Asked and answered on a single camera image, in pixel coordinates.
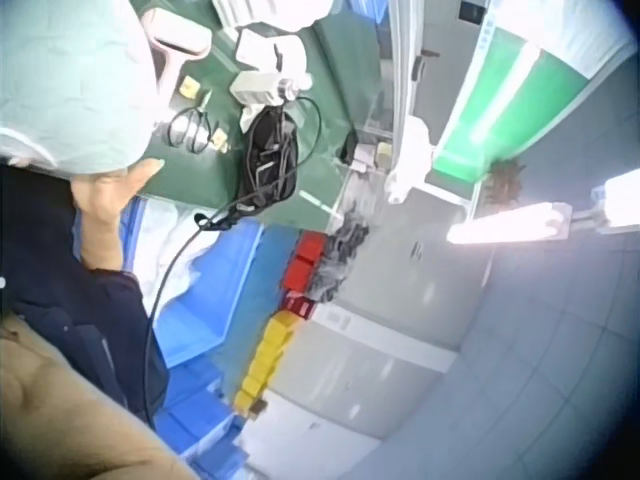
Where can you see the person's right hand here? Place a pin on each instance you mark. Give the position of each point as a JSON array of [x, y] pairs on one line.
[[102, 197]]

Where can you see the small yellow block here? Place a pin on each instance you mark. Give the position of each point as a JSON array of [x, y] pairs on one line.
[[188, 88], [220, 138]]

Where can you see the blue crate with white cloth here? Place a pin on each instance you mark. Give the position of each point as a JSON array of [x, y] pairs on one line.
[[220, 300]]

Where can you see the black bag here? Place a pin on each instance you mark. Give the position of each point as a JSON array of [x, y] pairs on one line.
[[267, 160]]

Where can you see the pink plastic tool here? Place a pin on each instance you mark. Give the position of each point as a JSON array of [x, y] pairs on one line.
[[175, 37]]

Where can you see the white device with lens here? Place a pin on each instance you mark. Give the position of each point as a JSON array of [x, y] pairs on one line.
[[260, 87]]

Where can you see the white box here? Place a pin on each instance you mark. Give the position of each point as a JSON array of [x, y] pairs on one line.
[[265, 49]]

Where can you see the dark red parts bin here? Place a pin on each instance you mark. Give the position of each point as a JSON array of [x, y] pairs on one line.
[[301, 306]]

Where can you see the row of yellow parts bins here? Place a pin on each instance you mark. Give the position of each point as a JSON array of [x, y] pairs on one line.
[[265, 360]]

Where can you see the stack of white sheets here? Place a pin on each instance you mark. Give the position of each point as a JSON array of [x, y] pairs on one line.
[[265, 10]]

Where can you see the heap of black scraps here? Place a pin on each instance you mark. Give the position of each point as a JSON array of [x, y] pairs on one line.
[[347, 250]]

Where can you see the green table mat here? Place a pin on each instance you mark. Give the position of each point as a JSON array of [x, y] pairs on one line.
[[325, 70]]

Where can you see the small beige box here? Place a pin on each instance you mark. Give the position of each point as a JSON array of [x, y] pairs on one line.
[[382, 152]]

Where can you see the grey cabinet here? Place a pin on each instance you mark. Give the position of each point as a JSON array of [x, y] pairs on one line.
[[360, 370]]

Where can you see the green conveyor belt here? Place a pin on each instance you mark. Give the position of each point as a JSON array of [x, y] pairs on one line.
[[500, 110]]

